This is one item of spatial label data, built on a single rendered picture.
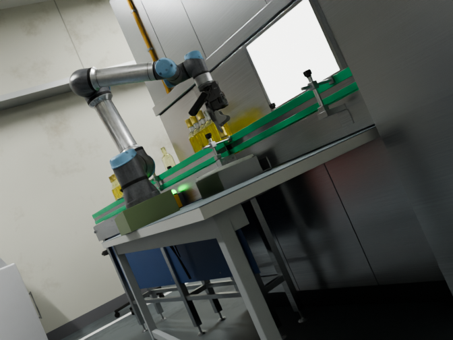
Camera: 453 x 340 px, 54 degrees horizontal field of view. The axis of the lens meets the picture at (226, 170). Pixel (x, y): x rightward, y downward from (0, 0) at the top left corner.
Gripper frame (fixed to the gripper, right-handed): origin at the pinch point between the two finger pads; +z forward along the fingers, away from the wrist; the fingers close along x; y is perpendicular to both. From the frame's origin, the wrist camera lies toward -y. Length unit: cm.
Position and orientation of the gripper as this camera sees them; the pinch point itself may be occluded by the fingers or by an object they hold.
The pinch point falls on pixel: (220, 129)
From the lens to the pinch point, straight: 191.0
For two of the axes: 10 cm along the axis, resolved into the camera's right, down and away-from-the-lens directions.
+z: 4.1, 9.1, -0.2
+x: 2.8, -1.0, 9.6
